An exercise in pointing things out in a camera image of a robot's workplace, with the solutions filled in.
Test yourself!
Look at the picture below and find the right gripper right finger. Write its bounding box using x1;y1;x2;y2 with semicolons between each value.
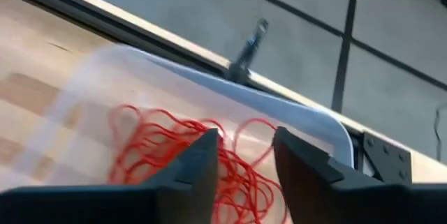
272;127;447;224

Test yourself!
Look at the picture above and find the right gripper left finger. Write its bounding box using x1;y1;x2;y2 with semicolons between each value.
0;128;220;224

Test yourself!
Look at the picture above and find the red thin rubber band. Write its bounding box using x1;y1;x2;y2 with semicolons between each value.
214;140;289;224
232;117;280;169
107;104;210;186
149;108;228;155

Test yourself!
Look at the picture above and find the clear plastic basket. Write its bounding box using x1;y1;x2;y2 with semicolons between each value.
13;44;356;224

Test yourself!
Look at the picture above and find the black floor cable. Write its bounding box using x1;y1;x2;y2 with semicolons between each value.
432;103;447;164

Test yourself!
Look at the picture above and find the black table edge bracket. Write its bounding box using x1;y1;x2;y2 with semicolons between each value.
225;17;270;85

